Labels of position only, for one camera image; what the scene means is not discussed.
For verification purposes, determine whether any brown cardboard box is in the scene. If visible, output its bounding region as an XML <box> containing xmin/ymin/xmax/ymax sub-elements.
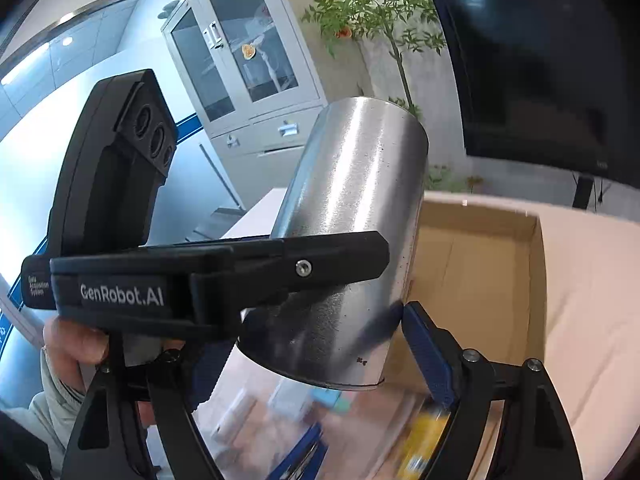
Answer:
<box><xmin>195</xmin><ymin>199</ymin><xmax>547</xmax><ymax>480</ymax></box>

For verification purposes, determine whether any white low table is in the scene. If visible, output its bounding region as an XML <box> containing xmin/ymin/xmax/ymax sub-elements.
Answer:
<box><xmin>219</xmin><ymin>187</ymin><xmax>288</xmax><ymax>241</ymax></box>

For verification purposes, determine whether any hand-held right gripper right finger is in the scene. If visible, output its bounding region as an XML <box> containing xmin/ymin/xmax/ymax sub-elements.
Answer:
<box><xmin>402</xmin><ymin>302</ymin><xmax>584</xmax><ymax>480</ymax></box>

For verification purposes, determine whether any black television screen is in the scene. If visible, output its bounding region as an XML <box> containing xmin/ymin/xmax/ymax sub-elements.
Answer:
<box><xmin>417</xmin><ymin>0</ymin><xmax>640</xmax><ymax>181</ymax></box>

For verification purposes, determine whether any person's left forearm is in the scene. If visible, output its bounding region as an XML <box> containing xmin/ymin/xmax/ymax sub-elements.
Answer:
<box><xmin>0</xmin><ymin>348</ymin><xmax>89</xmax><ymax>461</ymax></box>

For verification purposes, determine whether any person's left hand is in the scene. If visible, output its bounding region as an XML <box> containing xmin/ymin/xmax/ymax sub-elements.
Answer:
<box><xmin>42</xmin><ymin>317</ymin><xmax>114</xmax><ymax>367</ymax></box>

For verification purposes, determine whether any black television stand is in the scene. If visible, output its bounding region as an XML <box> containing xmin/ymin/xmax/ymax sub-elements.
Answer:
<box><xmin>572</xmin><ymin>172</ymin><xmax>612</xmax><ymax>211</ymax></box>

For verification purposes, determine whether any silver metal cylinder cup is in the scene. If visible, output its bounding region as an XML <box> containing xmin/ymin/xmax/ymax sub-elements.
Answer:
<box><xmin>237</xmin><ymin>97</ymin><xmax>431</xmax><ymax>391</ymax></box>

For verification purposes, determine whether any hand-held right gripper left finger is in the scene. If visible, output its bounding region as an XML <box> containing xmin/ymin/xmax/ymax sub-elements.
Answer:
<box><xmin>62</xmin><ymin>344</ymin><xmax>225</xmax><ymax>480</ymax></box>

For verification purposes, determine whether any tall green leafy plant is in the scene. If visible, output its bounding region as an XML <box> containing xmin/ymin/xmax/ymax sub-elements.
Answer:
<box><xmin>301</xmin><ymin>0</ymin><xmax>447</xmax><ymax>122</ymax></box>

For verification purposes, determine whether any blue packet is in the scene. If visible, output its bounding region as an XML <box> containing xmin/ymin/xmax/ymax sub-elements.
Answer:
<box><xmin>268</xmin><ymin>423</ymin><xmax>329</xmax><ymax>480</ymax></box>

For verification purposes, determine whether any teal small box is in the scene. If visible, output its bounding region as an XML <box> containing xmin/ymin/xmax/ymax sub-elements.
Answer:
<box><xmin>314</xmin><ymin>389</ymin><xmax>355</xmax><ymax>413</ymax></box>

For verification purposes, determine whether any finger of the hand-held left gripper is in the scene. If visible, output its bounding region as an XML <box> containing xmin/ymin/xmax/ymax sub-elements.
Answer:
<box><xmin>190</xmin><ymin>231</ymin><xmax>391</xmax><ymax>312</ymax></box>

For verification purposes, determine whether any grey glass door cabinet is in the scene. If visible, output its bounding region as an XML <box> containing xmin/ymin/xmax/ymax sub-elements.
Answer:
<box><xmin>160</xmin><ymin>0</ymin><xmax>327</xmax><ymax>157</ymax></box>

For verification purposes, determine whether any yellow packet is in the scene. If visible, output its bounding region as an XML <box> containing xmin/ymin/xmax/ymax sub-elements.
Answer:
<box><xmin>398</xmin><ymin>404</ymin><xmax>453</xmax><ymax>480</ymax></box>

